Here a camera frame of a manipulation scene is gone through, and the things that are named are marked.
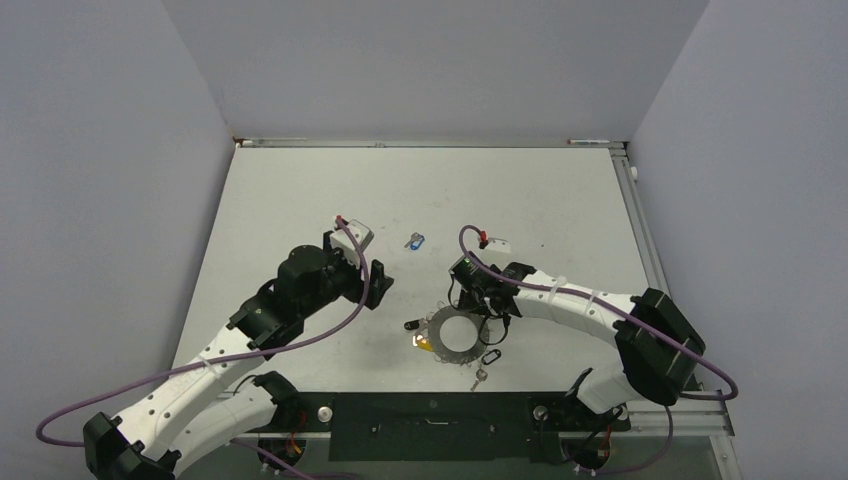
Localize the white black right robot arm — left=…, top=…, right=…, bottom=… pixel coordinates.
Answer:
left=449, top=256, right=705, bottom=428

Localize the blue key tag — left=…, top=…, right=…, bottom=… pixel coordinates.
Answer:
left=408, top=234, right=425, bottom=251

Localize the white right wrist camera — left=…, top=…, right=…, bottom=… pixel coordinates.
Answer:
left=478, top=237, right=512, bottom=263

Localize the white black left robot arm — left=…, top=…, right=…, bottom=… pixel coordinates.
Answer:
left=83, top=220, right=393, bottom=479

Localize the aluminium back rail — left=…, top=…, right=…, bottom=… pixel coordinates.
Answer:
left=234, top=138, right=626, bottom=150

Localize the aluminium right side rail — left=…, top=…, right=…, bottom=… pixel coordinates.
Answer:
left=610, top=146, right=694, bottom=379

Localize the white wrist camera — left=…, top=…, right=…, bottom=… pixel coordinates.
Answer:
left=329, top=219, right=374, bottom=265
left=478, top=237, right=512, bottom=263

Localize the aluminium rail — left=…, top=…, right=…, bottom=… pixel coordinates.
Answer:
left=610, top=146, right=694, bottom=379
left=234, top=138, right=626, bottom=150

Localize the purple cable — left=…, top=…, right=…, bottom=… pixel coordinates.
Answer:
left=458, top=225, right=740, bottom=402
left=36, top=215, right=372, bottom=447

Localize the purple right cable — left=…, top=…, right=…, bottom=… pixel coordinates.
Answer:
left=458, top=225, right=740, bottom=402

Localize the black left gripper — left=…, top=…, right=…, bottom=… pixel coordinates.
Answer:
left=299, top=232, right=391, bottom=318

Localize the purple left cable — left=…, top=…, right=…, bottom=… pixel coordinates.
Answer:
left=36, top=215, right=372, bottom=447

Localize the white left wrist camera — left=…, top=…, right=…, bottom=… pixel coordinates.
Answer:
left=329, top=219, right=374, bottom=265

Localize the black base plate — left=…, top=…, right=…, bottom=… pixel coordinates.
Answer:
left=259, top=392, right=631, bottom=462

